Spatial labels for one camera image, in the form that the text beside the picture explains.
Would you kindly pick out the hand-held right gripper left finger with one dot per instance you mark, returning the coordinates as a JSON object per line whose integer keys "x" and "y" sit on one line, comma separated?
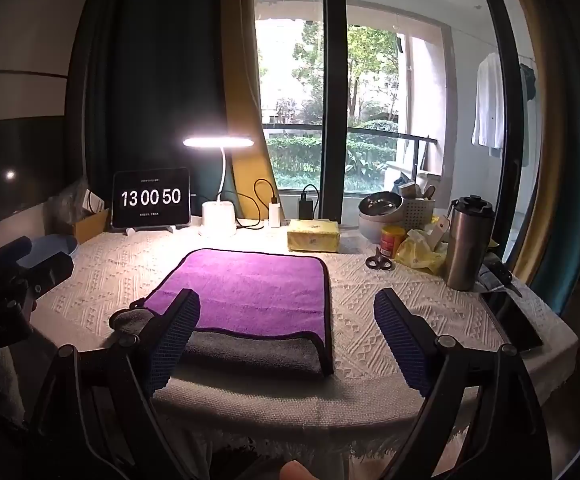
{"x": 180, "y": 330}

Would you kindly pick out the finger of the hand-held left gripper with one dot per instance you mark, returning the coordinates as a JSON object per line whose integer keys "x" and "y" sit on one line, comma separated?
{"x": 50, "y": 270}
{"x": 12, "y": 252}

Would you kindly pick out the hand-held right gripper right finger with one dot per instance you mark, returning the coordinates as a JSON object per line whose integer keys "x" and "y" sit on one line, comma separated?
{"x": 400, "y": 340}

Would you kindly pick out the purple and grey towel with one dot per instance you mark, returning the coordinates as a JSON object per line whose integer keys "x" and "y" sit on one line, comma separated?
{"x": 250, "y": 280}

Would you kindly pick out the person's right hand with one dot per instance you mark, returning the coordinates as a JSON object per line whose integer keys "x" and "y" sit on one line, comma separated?
{"x": 296, "y": 472}

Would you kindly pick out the blue bowl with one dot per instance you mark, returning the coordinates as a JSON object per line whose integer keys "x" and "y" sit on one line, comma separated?
{"x": 57, "y": 245}

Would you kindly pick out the white knitted tablecloth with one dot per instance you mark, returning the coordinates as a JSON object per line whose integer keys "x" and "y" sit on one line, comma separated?
{"x": 360, "y": 310}

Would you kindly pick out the cardboard box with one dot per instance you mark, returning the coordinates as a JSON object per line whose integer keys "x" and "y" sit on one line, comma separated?
{"x": 90, "y": 225}

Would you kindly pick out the black scissors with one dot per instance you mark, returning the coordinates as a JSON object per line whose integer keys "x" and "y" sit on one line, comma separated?
{"x": 377, "y": 261}

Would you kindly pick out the yellow plastic bag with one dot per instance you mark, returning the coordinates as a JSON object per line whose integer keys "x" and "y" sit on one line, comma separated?
{"x": 417, "y": 255}

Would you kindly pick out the white tablet stand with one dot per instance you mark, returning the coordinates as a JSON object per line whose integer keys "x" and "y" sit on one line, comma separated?
{"x": 135, "y": 230}

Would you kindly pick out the yellow can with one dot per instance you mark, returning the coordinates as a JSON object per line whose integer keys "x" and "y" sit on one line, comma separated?
{"x": 392, "y": 242}

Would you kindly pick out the stainless steel tumbler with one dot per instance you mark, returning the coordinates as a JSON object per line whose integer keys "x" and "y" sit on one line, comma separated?
{"x": 465, "y": 255}

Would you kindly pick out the white bowl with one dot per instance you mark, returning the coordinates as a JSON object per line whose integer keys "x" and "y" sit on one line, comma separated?
{"x": 375, "y": 230}

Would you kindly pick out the black smartphone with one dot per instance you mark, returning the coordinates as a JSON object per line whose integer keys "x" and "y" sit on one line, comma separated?
{"x": 515, "y": 320}

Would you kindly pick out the white desk lamp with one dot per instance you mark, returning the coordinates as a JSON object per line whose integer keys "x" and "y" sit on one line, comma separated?
{"x": 217, "y": 217}

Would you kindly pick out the dark pouch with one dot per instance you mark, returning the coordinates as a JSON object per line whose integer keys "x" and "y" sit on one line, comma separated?
{"x": 497, "y": 272}

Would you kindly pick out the black tablet with clock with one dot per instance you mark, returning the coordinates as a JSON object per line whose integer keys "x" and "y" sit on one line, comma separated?
{"x": 151, "y": 197}

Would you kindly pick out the white plastic basket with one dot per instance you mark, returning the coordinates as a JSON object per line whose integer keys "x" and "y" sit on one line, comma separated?
{"x": 417, "y": 215}

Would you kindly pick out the yellow tissue pack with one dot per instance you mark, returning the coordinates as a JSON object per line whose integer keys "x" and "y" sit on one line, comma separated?
{"x": 314, "y": 236}

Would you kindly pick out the stainless steel bowl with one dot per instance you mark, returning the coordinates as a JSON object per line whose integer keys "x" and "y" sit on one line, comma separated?
{"x": 380, "y": 205}

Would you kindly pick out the white charger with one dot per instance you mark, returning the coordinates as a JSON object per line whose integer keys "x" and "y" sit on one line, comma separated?
{"x": 274, "y": 214}

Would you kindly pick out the black power bank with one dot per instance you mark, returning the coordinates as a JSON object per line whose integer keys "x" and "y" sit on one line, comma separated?
{"x": 306, "y": 209}

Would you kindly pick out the balcony railing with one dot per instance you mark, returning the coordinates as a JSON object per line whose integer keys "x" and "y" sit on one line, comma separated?
{"x": 370, "y": 132}

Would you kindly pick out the dark green curtain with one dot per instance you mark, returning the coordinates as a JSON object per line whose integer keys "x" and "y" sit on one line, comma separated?
{"x": 145, "y": 70}

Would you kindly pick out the yellow and teal curtain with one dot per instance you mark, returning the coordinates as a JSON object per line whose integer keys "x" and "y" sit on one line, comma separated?
{"x": 555, "y": 160}

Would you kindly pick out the white hanging shirt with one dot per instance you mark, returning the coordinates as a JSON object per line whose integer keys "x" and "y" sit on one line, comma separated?
{"x": 487, "y": 105}

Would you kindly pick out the dark hanging garment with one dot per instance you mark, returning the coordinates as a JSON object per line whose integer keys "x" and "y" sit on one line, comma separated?
{"x": 529, "y": 80}

